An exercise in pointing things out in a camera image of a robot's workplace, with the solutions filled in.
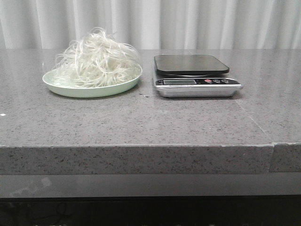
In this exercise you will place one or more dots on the white vermicelli noodle bundle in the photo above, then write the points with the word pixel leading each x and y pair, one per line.
pixel 96 60

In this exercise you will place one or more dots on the silver digital kitchen scale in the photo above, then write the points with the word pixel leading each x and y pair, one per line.
pixel 193 76

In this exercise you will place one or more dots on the pale green round plate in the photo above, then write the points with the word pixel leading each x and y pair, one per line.
pixel 94 90

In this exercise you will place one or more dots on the white pleated curtain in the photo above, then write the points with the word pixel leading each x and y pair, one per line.
pixel 154 24

